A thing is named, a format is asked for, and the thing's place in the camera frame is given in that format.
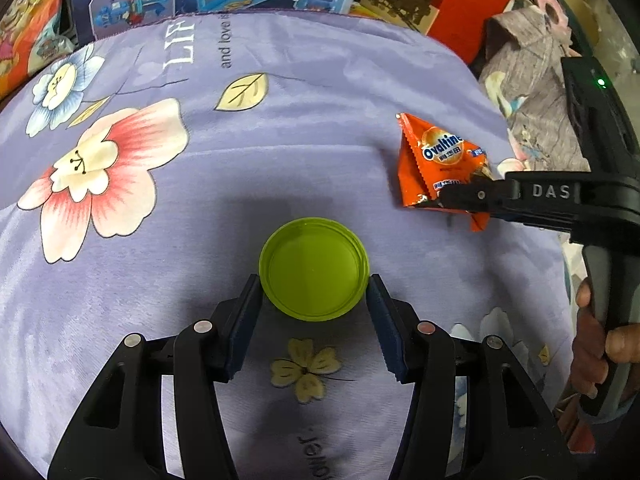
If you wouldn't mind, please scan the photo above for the green plastic lid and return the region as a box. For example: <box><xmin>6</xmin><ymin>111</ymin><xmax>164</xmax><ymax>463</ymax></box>
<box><xmin>258</xmin><ymin>217</ymin><xmax>370</xmax><ymax>322</ymax></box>

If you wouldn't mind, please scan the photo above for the pink tape roll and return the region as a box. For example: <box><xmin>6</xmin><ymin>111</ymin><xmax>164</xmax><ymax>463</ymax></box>
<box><xmin>535</xmin><ymin>0</ymin><xmax>568</xmax><ymax>29</ymax></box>

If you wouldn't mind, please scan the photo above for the purple floral bedsheet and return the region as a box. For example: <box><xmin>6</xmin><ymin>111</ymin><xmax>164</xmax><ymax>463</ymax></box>
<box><xmin>1</xmin><ymin>12</ymin><xmax>573</xmax><ymax>472</ymax></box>

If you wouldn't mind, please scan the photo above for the right hand on handle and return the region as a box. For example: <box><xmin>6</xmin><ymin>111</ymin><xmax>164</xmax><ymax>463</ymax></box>
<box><xmin>570</xmin><ymin>278</ymin><xmax>640</xmax><ymax>403</ymax></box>

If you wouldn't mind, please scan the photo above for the grey striped cloth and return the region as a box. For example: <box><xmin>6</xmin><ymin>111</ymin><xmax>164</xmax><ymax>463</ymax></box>
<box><xmin>480</xmin><ymin>6</ymin><xmax>590</xmax><ymax>174</ymax></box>

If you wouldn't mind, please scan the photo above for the orange Ovaltine packet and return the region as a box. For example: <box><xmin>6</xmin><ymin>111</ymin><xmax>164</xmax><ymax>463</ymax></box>
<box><xmin>396</xmin><ymin>113</ymin><xmax>492</xmax><ymax>212</ymax></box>

